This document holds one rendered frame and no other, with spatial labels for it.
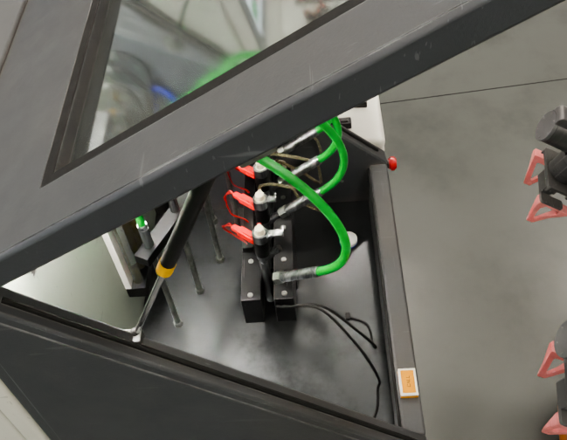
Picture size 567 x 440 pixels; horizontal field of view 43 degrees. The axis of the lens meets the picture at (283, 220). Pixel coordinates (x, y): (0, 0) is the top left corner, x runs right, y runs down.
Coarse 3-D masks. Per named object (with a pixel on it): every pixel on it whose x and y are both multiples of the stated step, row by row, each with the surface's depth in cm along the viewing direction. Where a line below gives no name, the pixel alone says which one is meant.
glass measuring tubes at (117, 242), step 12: (120, 228) 128; (132, 228) 138; (108, 240) 128; (120, 240) 130; (132, 240) 136; (120, 252) 134; (132, 252) 134; (120, 264) 134; (132, 264) 135; (120, 276) 137; (132, 276) 139; (144, 276) 141; (132, 288) 140; (144, 288) 140
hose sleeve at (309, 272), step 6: (288, 270) 117; (294, 270) 115; (300, 270) 114; (306, 270) 113; (312, 270) 112; (282, 276) 117; (288, 276) 116; (294, 276) 115; (300, 276) 114; (306, 276) 113; (312, 276) 113; (318, 276) 112
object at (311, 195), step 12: (276, 168) 97; (288, 180) 97; (300, 180) 98; (312, 192) 98; (324, 204) 99; (336, 216) 100; (144, 228) 123; (336, 228) 101; (348, 240) 103; (348, 252) 105; (336, 264) 108
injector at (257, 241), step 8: (256, 240) 126; (264, 240) 126; (256, 248) 128; (264, 248) 127; (272, 248) 130; (280, 248) 129; (264, 256) 129; (272, 256) 130; (264, 264) 132; (264, 272) 134; (264, 280) 136; (272, 280) 137; (272, 288) 138; (272, 296) 140
